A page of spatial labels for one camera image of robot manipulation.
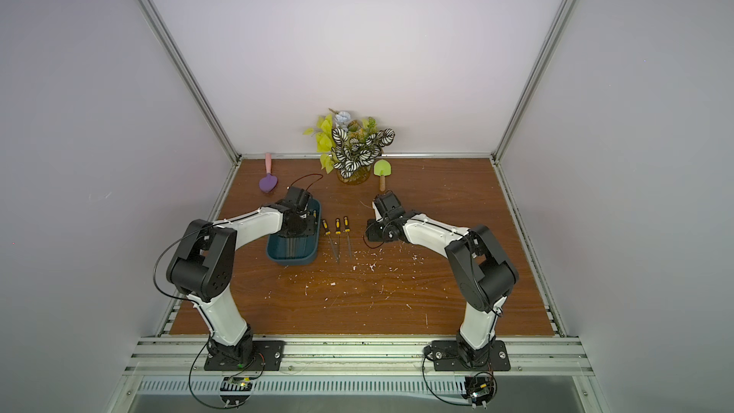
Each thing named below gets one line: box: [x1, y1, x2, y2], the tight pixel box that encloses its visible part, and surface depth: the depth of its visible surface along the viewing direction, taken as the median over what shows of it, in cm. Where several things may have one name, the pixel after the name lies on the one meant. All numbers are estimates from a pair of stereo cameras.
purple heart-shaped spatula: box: [259, 152, 279, 194], surface depth 116 cm
